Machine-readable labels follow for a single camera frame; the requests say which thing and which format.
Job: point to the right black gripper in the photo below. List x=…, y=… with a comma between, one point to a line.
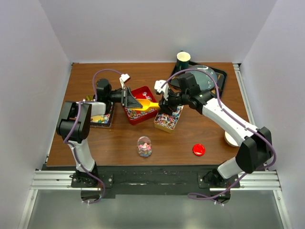
x=164, y=109

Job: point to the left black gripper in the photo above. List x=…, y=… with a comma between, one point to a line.
x=127, y=99

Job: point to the gold tin of lollipops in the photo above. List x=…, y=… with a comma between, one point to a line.
x=167, y=122

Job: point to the red tin swirl lollipops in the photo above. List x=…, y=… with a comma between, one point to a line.
x=136, y=117

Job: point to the yellow plastic scoop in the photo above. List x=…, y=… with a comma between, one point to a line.
x=146, y=105

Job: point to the tin of star candies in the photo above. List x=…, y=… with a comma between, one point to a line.
x=101, y=115

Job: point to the clear plastic jar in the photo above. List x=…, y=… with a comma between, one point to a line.
x=144, y=146

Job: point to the red jar lid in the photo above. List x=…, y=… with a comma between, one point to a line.
x=198, y=150

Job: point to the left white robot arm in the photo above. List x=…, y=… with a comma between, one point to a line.
x=75, y=119

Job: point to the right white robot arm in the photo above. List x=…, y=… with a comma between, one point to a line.
x=255, y=144

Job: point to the dark teal plate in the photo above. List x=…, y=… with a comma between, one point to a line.
x=205, y=77

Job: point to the dark green paper cup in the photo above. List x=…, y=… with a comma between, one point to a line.
x=182, y=60

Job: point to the black serving tray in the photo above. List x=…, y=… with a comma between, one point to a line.
x=221, y=77

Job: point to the white bowl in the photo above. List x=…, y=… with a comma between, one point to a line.
x=229, y=140

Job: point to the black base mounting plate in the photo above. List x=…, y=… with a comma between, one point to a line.
x=149, y=180

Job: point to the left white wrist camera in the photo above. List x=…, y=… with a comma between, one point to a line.
x=123, y=79

